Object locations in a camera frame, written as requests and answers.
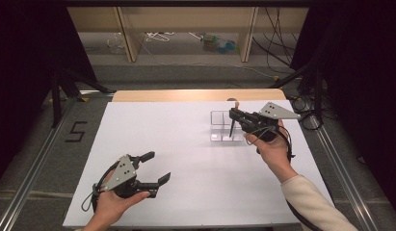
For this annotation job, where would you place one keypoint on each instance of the beige wooden shelf unit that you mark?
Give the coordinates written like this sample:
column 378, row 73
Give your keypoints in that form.
column 186, row 19

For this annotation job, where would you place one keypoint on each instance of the metal floor rail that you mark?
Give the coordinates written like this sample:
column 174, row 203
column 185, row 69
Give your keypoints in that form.
column 35, row 166
column 343, row 179

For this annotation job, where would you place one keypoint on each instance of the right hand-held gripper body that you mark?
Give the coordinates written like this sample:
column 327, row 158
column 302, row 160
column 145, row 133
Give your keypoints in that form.
column 266, row 120

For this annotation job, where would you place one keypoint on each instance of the clear plastic divided organizer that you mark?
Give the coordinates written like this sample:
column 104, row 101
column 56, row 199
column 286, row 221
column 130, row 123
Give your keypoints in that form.
column 219, row 126

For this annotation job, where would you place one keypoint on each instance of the dark blue pen orange tip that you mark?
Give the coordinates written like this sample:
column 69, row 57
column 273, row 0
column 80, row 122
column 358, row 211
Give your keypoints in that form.
column 233, row 126

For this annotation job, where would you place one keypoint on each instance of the clear plastic bag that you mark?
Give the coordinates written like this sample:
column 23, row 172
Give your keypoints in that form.
column 115, row 43

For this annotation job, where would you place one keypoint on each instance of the person's right hand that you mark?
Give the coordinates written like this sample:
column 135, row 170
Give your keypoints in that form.
column 276, row 154

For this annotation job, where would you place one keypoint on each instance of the person's left hand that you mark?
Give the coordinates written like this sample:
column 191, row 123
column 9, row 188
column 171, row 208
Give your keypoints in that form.
column 109, row 205

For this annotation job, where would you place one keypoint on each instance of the black tripod stand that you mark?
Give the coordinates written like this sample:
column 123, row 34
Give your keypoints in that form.
column 62, row 86
column 311, row 83

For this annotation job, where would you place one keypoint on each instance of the black curtain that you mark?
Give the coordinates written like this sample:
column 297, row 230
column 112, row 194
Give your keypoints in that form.
column 25, row 64
column 362, row 80

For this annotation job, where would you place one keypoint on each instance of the colourful plastic bag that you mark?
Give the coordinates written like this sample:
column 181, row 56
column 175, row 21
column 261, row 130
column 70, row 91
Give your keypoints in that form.
column 219, row 44

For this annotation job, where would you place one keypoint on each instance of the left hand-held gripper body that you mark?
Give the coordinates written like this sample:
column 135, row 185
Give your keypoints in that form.
column 123, row 173

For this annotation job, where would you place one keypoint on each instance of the white table board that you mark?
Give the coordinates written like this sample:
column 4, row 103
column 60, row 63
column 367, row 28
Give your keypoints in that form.
column 186, row 160

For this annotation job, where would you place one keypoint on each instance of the light wooden table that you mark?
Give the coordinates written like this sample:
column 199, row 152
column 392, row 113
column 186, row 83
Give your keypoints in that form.
column 186, row 95

